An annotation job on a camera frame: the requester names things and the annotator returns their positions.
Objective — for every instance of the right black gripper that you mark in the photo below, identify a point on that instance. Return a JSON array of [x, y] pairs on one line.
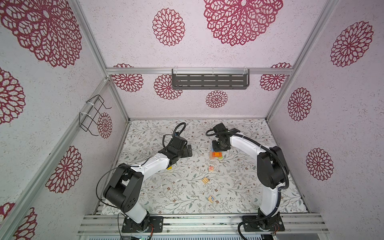
[[214, 146]]

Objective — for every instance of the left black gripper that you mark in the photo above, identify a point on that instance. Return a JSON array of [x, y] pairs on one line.
[[185, 153]]

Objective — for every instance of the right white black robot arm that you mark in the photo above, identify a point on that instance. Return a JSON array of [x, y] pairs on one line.
[[272, 169]]

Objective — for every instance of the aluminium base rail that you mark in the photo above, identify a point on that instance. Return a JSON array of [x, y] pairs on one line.
[[207, 226]]

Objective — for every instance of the grey metal wall shelf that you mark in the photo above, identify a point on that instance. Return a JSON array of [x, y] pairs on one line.
[[210, 81]]

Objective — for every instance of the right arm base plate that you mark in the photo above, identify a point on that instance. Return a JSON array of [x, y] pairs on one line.
[[273, 224]]

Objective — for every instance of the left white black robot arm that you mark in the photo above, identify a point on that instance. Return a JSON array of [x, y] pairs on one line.
[[125, 185]]

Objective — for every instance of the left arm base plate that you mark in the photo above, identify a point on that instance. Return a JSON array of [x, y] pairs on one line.
[[156, 223]]

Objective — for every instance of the black wire wall rack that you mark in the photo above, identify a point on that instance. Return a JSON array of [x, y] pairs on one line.
[[91, 116]]

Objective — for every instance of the orange rectangular block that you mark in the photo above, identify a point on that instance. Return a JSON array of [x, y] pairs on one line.
[[217, 154]]

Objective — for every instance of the blue picture cube block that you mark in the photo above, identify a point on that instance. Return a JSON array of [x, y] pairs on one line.
[[211, 198]]

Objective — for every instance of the striped wooden cube block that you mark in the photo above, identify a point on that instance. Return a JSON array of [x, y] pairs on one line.
[[205, 180]]

